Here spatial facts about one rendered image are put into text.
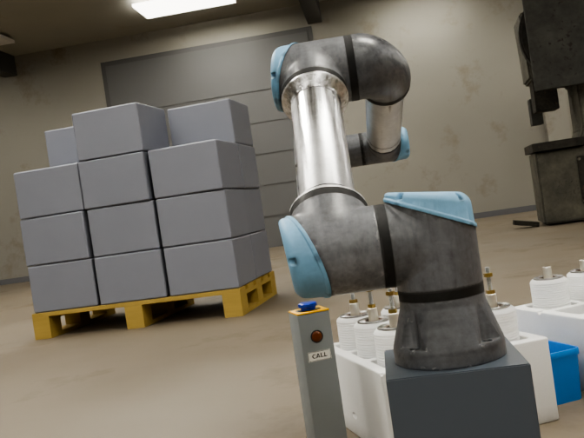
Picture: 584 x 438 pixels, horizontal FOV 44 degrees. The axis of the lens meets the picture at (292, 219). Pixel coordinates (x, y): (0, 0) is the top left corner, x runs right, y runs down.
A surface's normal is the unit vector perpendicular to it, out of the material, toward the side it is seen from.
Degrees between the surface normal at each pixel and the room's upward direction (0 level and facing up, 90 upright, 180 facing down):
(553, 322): 90
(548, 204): 90
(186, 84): 90
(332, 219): 45
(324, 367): 90
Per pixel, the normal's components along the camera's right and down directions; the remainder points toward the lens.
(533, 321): -0.94, 0.14
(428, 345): -0.51, -0.22
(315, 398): 0.27, -0.03
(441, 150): -0.11, 0.04
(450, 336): -0.18, -0.26
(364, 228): -0.14, -0.47
